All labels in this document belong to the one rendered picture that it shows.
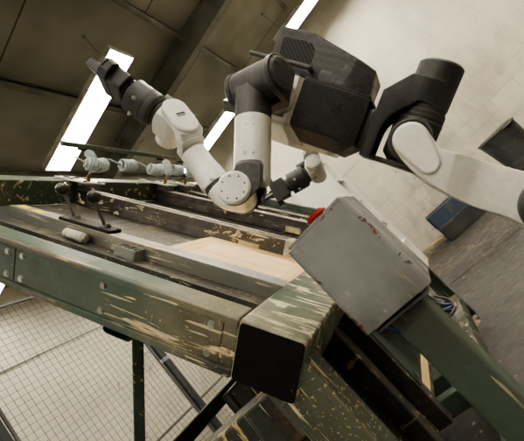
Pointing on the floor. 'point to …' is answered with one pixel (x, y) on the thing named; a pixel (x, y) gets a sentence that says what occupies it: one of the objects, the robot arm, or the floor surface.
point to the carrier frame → (340, 395)
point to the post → (475, 374)
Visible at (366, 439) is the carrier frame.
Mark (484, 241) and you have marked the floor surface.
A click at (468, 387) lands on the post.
